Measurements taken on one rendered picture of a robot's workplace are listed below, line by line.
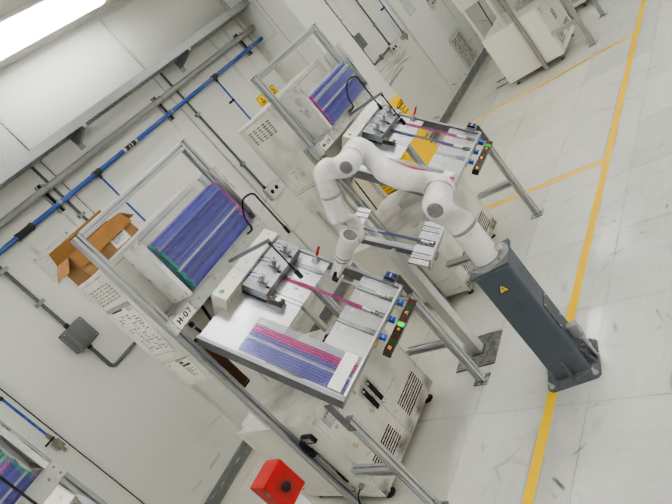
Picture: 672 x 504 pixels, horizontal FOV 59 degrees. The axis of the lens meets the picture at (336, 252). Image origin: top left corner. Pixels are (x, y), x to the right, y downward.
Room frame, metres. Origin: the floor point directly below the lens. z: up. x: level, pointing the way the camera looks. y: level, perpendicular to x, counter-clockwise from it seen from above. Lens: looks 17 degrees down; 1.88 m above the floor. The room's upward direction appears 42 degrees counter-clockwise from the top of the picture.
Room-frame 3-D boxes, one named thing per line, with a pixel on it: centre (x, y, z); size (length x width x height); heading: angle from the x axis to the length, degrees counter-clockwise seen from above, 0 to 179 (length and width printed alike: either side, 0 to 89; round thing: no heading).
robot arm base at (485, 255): (2.28, -0.47, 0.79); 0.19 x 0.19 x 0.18
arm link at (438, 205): (2.25, -0.45, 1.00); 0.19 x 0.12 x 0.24; 145
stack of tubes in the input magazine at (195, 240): (2.82, 0.43, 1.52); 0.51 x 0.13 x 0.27; 132
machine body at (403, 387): (2.87, 0.56, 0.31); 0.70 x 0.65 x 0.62; 132
